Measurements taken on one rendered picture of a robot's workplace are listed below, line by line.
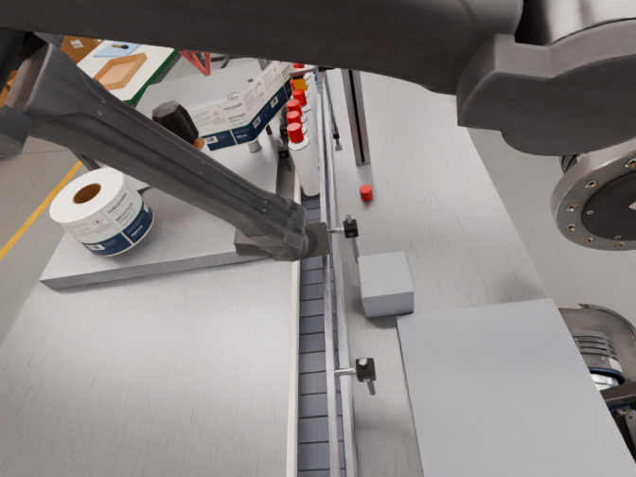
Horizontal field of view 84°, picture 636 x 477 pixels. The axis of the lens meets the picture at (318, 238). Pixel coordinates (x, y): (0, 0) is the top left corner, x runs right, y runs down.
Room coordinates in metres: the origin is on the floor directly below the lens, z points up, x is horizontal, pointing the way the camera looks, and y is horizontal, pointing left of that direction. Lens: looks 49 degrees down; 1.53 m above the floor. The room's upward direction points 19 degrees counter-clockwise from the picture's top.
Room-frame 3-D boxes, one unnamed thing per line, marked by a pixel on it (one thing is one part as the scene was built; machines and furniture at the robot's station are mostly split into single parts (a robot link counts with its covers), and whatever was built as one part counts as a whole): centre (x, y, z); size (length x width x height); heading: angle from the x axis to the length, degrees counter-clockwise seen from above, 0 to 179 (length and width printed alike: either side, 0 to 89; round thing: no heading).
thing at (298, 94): (0.88, -0.07, 0.98); 0.05 x 0.05 x 0.20
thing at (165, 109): (0.82, 0.24, 1.03); 0.09 x 0.09 x 0.30
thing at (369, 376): (0.21, 0.02, 0.91); 0.07 x 0.03 x 0.17; 77
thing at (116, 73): (2.28, 0.79, 0.82); 0.34 x 0.24 x 0.04; 161
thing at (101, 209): (0.84, 0.54, 0.95); 0.20 x 0.20 x 0.14
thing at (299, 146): (0.73, -0.03, 0.98); 0.05 x 0.05 x 0.20
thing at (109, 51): (2.74, 0.83, 0.81); 0.32 x 0.24 x 0.01; 51
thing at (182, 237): (1.05, 0.35, 0.86); 0.80 x 0.67 x 0.05; 167
